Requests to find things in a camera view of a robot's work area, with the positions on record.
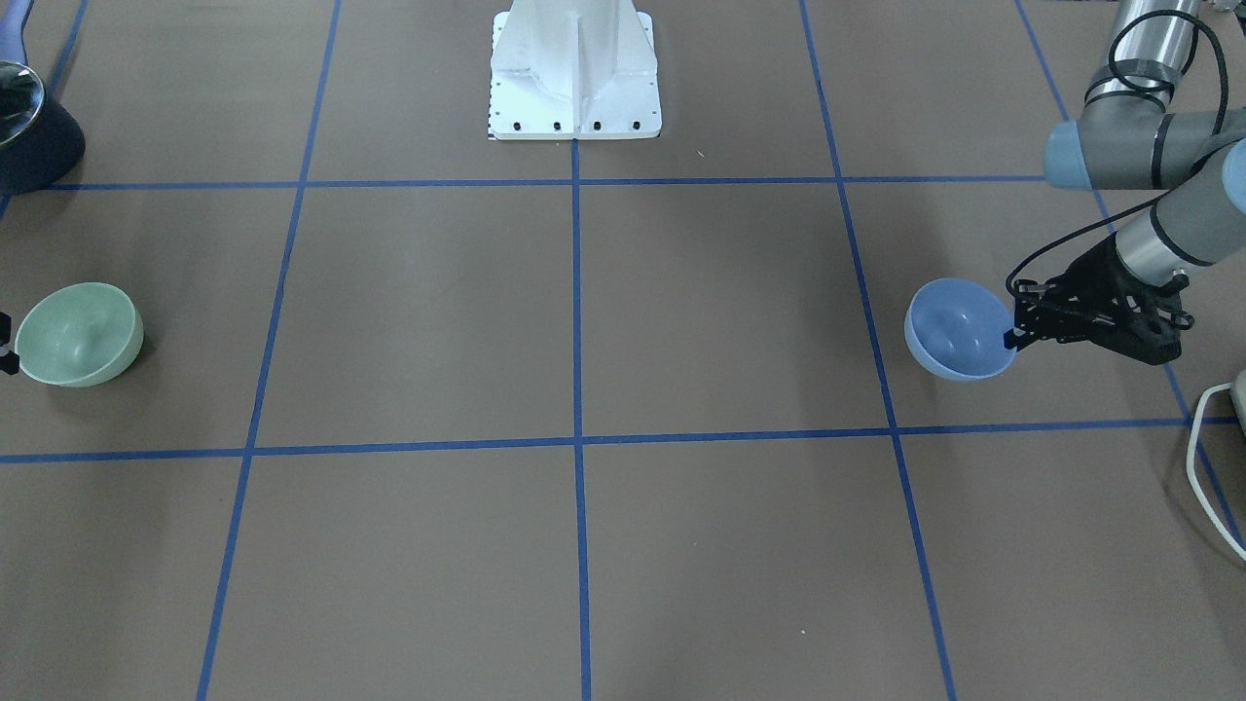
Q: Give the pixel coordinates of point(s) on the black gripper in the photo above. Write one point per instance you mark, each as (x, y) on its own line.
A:
(1098, 277)

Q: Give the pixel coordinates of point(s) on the blue bowl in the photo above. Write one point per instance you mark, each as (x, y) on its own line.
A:
(956, 330)

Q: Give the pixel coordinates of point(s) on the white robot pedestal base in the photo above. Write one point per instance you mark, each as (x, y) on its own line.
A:
(573, 70)

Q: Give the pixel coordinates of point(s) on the dark blue saucepan with lid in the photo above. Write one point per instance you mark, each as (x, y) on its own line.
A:
(40, 140)

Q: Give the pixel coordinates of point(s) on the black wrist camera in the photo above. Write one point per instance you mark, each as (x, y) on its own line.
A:
(1157, 325)

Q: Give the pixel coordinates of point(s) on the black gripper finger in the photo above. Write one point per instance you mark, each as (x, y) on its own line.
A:
(9, 359)

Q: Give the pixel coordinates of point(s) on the green bowl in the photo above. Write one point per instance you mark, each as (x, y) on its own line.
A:
(83, 335)

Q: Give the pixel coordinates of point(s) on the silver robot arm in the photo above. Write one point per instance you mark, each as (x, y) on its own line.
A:
(1155, 118)

